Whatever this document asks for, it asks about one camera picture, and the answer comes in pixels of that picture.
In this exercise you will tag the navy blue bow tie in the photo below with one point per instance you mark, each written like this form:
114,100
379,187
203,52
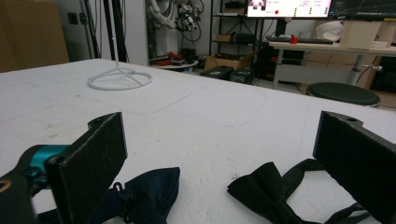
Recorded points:
152,193

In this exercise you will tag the black equipment case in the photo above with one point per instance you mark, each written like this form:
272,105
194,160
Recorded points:
218,72
242,75

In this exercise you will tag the black keyboard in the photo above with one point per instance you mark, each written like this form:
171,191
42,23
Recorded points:
311,40

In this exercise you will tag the black metal shelf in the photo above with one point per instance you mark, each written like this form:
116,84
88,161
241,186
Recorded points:
214,28

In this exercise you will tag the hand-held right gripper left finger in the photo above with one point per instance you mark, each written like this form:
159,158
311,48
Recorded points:
84,168

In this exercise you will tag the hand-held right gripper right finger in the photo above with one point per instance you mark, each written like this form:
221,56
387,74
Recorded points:
358,155

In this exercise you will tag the black bow tie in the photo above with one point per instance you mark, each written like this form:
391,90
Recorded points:
264,193

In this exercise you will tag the white padded bag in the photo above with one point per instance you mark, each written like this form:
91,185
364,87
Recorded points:
328,30

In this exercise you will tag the large brown cardboard panel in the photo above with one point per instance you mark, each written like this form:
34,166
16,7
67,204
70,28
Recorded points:
31,34

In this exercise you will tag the white box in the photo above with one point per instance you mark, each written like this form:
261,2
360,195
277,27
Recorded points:
361,34

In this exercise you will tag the computer monitor with dark screen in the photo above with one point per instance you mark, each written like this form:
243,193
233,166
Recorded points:
364,8

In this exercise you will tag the small red object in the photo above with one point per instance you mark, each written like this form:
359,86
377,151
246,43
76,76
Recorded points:
293,39

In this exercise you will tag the black tripod stand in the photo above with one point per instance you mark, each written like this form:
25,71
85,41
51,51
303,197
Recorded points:
107,28

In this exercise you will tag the computer monitor with white screen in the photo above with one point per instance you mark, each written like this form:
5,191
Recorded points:
289,7

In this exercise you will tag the black round stool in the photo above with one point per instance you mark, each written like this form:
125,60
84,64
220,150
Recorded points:
342,93

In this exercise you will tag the open cardboard box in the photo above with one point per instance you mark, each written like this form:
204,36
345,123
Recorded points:
224,61

